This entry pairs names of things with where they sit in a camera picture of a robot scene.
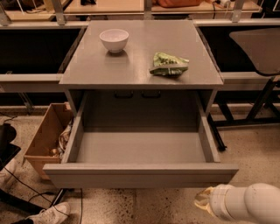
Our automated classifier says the cardboard box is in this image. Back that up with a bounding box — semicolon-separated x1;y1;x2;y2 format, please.
24;102;74;180

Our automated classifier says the grey drawer cabinet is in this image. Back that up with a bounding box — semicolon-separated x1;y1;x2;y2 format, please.
59;20;223;90

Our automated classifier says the white ceramic bowl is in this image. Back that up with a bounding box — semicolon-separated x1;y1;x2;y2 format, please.
99;29;130;53

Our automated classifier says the grey side table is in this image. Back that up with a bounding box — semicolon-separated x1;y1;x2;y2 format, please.
229;27;280;76

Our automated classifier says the grey top drawer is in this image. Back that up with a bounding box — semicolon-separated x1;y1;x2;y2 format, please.
44;90;238;188

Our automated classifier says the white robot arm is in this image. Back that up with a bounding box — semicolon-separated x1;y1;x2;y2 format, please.
194;183;280;224

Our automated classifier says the black chair base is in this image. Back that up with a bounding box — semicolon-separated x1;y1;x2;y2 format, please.
0;123;21;171

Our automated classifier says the green snack bag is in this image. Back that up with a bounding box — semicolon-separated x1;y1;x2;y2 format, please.
150;52;189;76

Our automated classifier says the white sneaker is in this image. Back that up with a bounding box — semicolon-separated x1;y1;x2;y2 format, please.
26;202;71;224

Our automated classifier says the black floor cable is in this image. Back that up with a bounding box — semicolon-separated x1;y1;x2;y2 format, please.
0;167;84;224

